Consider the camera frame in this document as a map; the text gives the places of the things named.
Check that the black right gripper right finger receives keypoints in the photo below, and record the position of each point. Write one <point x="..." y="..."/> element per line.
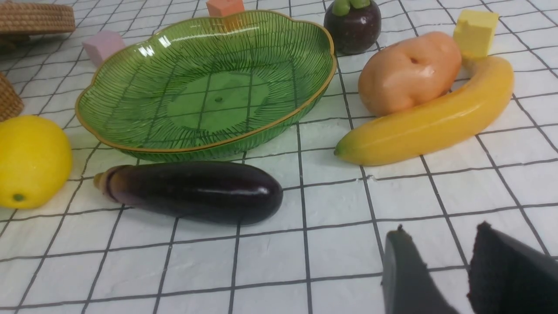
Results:
<point x="507" y="276"/>

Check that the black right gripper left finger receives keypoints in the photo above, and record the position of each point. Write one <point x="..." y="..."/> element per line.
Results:
<point x="406" y="282"/>

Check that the yellow banana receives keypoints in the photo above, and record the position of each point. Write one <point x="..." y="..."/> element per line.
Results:
<point x="437" y="124"/>

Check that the purple eggplant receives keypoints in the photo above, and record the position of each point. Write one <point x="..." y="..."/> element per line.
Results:
<point x="205" y="191"/>

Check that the orange potato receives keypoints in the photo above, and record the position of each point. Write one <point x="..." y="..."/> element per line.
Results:
<point x="409" y="73"/>

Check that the dark purple mangosteen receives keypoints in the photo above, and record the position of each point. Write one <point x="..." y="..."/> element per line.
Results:
<point x="354" y="25"/>

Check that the yellow lemon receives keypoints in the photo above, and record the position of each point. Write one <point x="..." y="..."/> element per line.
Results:
<point x="35" y="161"/>

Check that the yellow foam cube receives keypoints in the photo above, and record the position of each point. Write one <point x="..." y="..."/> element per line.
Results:
<point x="474" y="33"/>

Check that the green glass leaf plate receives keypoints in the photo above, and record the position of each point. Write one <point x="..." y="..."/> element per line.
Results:
<point x="209" y="87"/>

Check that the orange foam cube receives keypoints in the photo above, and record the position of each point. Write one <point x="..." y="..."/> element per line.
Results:
<point x="222" y="8"/>

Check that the pink foam cube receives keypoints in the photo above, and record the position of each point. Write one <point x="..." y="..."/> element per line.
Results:
<point x="102" y="45"/>

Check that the woven wicker basket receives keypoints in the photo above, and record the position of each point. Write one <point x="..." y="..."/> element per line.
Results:
<point x="10" y="103"/>

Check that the woven wicker basket lid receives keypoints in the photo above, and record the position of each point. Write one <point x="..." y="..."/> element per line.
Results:
<point x="35" y="18"/>

